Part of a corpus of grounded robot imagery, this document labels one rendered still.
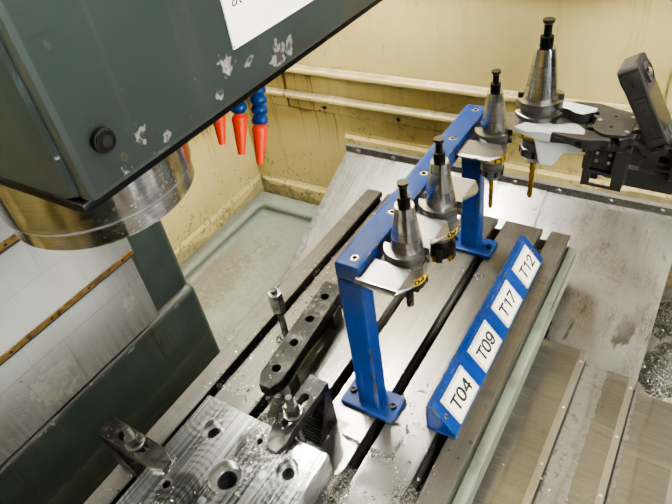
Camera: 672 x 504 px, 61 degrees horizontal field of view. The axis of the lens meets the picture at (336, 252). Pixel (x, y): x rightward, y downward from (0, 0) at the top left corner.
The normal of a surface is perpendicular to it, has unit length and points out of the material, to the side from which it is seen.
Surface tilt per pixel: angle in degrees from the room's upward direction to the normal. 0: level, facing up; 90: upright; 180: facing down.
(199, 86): 90
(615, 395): 8
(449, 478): 0
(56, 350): 91
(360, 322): 90
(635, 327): 24
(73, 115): 90
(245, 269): 0
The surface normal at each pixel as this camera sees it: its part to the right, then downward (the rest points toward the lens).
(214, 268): -0.14, -0.75
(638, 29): -0.52, 0.61
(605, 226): -0.33, -0.44
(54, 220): 0.02, 0.65
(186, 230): 0.84, 0.25
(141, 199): 0.71, 0.38
